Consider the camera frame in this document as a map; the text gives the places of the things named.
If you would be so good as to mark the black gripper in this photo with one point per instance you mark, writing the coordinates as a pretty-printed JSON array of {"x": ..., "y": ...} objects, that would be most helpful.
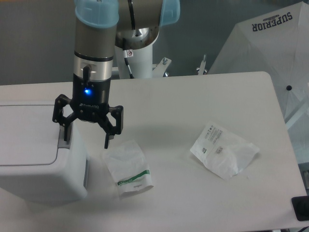
[{"x": 89, "y": 103}]

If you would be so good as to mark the white trash can grey button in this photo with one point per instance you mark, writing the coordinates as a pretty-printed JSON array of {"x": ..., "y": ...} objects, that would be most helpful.
[{"x": 36, "y": 163}]

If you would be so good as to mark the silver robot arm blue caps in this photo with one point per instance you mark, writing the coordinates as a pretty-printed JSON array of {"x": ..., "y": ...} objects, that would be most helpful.
[{"x": 100, "y": 26}]

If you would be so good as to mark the white pouch green stripe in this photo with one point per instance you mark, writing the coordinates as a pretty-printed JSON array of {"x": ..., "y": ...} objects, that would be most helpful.
[{"x": 129, "y": 169}]

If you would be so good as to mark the white printed plastic pouch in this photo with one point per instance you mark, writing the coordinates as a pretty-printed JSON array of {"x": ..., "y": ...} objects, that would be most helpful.
[{"x": 223, "y": 152}]

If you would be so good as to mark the white umbrella superior print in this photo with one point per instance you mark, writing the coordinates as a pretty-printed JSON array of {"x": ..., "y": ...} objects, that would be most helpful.
[{"x": 276, "y": 43}]

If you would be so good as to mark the black device table corner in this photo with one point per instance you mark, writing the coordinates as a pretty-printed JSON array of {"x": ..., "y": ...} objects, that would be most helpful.
[{"x": 301, "y": 207}]

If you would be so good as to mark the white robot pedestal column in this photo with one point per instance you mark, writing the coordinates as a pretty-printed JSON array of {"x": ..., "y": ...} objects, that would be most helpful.
[{"x": 134, "y": 52}]

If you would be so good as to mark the white metal base frame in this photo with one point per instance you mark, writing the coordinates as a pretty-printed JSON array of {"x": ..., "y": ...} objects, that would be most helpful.
[{"x": 160, "y": 69}]

